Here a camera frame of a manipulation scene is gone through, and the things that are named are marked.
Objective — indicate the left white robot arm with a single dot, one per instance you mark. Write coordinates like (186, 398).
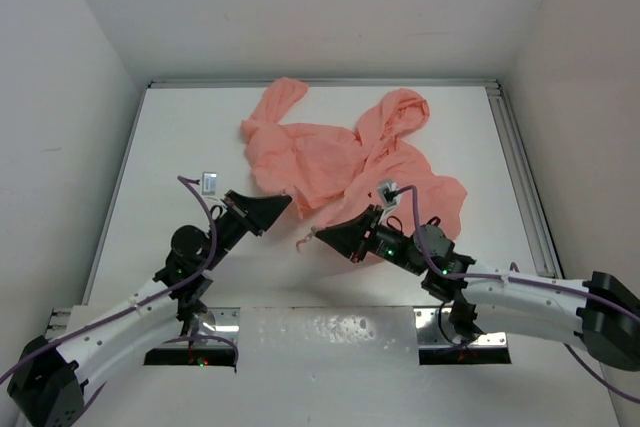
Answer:
(55, 379)

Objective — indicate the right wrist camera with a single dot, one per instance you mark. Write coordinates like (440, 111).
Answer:
(390, 199)

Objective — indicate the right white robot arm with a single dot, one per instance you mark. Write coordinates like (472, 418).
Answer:
(599, 315)

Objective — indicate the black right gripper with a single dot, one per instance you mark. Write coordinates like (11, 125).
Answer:
(349, 236)

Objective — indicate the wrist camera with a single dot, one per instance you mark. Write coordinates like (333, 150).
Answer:
(208, 184)
(390, 199)

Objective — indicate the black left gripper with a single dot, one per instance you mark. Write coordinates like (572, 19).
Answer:
(260, 211)

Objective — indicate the aluminium frame rail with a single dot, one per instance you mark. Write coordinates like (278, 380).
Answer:
(189, 128)

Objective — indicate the metal base rail plate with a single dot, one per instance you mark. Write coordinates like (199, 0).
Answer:
(218, 327)

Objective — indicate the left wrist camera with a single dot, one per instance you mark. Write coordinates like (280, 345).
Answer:
(208, 184)

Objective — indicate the salmon pink hooded jacket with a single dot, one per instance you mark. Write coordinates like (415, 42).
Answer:
(333, 172)

